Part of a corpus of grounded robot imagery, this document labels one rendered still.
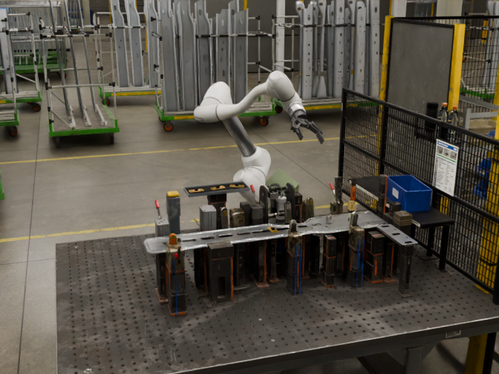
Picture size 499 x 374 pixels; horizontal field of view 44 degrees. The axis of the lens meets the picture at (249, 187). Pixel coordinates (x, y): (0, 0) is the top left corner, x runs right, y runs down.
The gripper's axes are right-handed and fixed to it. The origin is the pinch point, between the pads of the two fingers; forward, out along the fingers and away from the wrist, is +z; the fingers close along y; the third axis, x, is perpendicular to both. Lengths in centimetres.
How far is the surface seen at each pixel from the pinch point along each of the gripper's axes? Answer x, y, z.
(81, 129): -395, -33, -497
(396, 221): -24, -60, 31
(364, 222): -33, -46, 24
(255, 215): -57, 9, 4
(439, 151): 12, -81, 7
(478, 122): -37, -264, -130
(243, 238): -54, 25, 25
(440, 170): 4, -84, 14
